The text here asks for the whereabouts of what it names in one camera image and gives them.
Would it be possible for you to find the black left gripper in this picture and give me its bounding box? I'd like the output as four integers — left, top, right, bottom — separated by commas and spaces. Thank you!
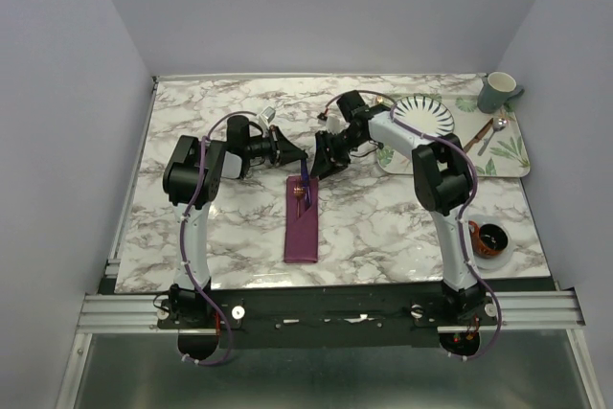
244, 125, 307, 167

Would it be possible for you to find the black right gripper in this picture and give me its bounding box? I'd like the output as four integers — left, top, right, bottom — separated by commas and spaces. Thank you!
309, 127, 367, 180

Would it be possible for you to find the purple handled knife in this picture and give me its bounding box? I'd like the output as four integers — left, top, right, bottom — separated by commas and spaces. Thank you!
301, 159, 312, 210

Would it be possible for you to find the rose gold fork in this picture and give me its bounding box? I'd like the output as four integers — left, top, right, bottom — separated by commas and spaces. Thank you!
293, 180, 306, 218

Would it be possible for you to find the purple satin napkin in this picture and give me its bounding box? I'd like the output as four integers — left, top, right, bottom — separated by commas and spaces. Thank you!
284, 175, 319, 264

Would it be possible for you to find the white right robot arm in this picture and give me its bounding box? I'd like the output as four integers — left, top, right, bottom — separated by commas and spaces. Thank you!
310, 90, 484, 325

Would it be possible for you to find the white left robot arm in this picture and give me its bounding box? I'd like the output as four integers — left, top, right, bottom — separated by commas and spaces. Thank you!
159, 108, 307, 328

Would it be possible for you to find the striped white blue plate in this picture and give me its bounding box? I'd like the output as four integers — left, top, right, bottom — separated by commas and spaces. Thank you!
395, 95, 455, 136

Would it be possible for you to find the leaf pattern serving tray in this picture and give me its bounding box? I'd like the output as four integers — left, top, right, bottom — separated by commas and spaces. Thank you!
375, 92, 533, 178

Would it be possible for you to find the silver spoon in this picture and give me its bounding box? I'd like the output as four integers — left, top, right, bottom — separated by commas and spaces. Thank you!
477, 118, 509, 156

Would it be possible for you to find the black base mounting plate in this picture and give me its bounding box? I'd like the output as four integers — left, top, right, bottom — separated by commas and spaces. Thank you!
156, 282, 496, 352

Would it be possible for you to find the grey green mug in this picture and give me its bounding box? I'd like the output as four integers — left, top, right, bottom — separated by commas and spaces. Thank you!
477, 71, 525, 114

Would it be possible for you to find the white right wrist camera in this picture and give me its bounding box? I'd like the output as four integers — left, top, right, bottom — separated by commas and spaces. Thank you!
326, 115, 346, 135

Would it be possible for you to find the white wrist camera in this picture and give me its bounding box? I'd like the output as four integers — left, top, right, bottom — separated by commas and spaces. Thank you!
258, 106, 276, 126
326, 115, 346, 135

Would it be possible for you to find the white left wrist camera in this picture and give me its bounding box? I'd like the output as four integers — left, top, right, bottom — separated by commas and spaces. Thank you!
258, 106, 276, 126

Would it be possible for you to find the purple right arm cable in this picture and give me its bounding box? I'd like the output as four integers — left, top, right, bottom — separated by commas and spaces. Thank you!
316, 89, 503, 361

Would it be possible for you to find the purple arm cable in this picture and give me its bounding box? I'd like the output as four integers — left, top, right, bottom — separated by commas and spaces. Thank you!
177, 114, 269, 368
316, 89, 503, 361

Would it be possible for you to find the brown handled knife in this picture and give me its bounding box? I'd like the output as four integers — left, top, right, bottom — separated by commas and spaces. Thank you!
464, 119, 493, 153

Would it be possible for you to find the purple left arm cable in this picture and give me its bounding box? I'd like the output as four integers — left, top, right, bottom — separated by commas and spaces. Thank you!
177, 114, 269, 368

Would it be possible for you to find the round table cable hole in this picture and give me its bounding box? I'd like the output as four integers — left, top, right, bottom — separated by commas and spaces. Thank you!
468, 220, 510, 259

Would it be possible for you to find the aluminium frame rail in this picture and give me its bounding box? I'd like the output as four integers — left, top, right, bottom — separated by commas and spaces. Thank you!
77, 289, 585, 334

